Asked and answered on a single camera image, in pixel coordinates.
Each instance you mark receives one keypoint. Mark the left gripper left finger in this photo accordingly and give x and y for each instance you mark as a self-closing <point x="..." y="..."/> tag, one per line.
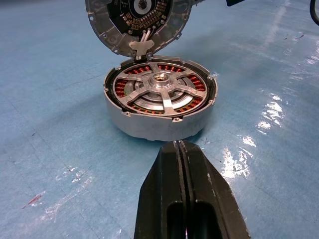
<point x="159" y="189"/>

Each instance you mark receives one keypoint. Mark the copper wound motor stator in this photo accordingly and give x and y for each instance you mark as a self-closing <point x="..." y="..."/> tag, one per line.
<point x="149" y="127"/>

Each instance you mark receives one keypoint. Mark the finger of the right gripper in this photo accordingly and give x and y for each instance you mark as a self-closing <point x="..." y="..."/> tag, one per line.
<point x="234" y="2"/>

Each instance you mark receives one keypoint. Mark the blue plastic table cover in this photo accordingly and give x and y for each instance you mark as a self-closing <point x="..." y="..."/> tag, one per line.
<point x="62" y="124"/>

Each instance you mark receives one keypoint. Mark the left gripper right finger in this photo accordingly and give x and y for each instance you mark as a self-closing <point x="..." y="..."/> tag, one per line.
<point x="211" y="194"/>

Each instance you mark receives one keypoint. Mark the hinged round motor lid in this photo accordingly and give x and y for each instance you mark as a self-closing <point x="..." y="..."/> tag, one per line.
<point x="104" y="27"/>

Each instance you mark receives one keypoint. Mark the spoked silver rotor black rim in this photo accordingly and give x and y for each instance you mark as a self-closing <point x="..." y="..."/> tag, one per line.
<point x="159" y="85"/>

